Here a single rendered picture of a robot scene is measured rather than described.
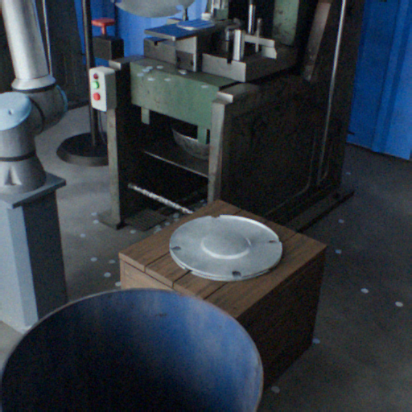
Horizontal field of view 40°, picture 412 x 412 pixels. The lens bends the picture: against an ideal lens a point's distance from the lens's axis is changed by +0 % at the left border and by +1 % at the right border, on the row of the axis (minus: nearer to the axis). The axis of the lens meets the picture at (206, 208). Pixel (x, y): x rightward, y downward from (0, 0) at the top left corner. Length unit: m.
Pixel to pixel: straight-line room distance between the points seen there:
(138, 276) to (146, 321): 0.30
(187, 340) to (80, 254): 1.01
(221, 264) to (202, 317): 0.31
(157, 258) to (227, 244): 0.18
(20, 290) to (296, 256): 0.78
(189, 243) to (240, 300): 0.25
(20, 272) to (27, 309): 0.13
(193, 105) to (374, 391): 1.00
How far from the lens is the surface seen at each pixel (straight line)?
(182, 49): 1.91
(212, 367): 1.16
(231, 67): 1.82
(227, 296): 1.31
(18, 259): 1.64
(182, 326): 1.15
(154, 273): 1.39
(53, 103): 1.63
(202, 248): 1.45
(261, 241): 1.50
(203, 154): 2.02
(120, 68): 2.00
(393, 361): 1.77
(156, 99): 1.95
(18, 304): 1.75
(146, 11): 1.79
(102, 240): 2.17
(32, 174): 1.56
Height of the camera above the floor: 1.15
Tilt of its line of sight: 29 degrees down
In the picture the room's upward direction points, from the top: 2 degrees clockwise
